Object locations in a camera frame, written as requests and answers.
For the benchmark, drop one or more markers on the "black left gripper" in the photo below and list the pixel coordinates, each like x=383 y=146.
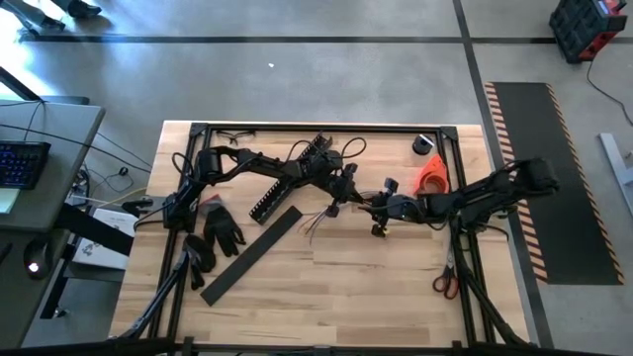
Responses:
x=338 y=185

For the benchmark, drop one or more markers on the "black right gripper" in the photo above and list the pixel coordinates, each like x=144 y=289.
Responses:
x=400 y=208

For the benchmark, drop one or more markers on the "black duct cover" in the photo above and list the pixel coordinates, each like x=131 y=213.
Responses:
x=252 y=254

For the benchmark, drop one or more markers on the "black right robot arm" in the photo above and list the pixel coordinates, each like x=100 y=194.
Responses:
x=494 y=190

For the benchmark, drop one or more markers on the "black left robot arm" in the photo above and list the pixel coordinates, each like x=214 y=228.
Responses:
x=257 y=165

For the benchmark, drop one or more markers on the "small black tape roll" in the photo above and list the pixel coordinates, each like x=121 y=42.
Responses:
x=421 y=146

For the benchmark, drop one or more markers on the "clear safety glasses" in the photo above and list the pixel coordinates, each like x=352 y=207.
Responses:
x=235 y=138

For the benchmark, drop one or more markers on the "black hazard-striped floor mat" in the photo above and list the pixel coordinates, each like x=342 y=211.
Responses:
x=569 y=237

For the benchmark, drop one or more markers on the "grey metal profile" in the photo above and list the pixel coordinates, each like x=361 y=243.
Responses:
x=615 y=160

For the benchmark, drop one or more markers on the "white cardboard box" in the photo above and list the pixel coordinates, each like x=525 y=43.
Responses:
x=101 y=254

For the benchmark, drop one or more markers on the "black diagonal brace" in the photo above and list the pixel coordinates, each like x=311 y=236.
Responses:
x=94 y=230

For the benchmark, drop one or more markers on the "black and red toolbox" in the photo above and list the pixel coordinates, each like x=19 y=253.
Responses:
x=578 y=25

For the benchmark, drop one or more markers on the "grey desk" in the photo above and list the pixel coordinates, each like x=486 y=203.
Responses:
x=59 y=128

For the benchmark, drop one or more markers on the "black computer mouse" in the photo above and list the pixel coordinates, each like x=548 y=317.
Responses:
x=37 y=257

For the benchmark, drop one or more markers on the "person's shoe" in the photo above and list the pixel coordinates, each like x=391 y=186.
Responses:
x=81 y=10

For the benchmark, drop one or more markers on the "black backlit keyboard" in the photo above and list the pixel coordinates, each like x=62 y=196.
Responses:
x=20 y=163

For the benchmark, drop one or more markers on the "pale green notepad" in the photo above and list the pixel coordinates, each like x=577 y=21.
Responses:
x=7 y=200

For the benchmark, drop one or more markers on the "black slanted bar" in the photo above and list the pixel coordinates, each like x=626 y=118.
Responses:
x=20 y=84

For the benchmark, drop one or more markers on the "black stand leg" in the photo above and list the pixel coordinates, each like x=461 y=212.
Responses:
x=29 y=15

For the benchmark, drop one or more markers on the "black aluminium rig frame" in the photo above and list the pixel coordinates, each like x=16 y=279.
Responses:
x=395 y=128

